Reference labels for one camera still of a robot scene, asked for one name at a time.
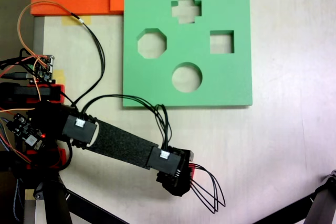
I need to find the green shape sorter board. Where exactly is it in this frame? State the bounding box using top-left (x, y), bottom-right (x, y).
top-left (122, 0), bottom-right (253, 109)

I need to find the red base clamp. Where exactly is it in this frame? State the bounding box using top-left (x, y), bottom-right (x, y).
top-left (26, 148), bottom-right (66, 169)
top-left (26, 83), bottom-right (66, 104)

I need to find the black tripod leg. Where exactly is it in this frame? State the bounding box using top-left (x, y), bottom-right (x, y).
top-left (33, 171), bottom-right (73, 224)
top-left (304, 169), bottom-right (336, 224)

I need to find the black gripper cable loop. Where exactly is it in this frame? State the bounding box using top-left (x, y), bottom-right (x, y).
top-left (189, 163), bottom-right (226, 214)

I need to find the black elbow cable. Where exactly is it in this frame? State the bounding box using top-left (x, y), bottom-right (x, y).
top-left (80, 94), bottom-right (173, 152)

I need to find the long black cable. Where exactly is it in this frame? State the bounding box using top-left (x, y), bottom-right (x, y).
top-left (70, 12), bottom-right (106, 108)

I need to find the black white braided cable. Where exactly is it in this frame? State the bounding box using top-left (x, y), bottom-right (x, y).
top-left (13, 178), bottom-right (24, 222)

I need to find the circuit board with wires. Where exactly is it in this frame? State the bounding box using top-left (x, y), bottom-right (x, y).
top-left (27, 55), bottom-right (55, 83)

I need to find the black USB cable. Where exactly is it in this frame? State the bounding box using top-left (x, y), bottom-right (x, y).
top-left (0, 71), bottom-right (29, 79)

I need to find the orange wire loop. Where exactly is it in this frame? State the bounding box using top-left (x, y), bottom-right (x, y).
top-left (17, 0), bottom-right (77, 63)

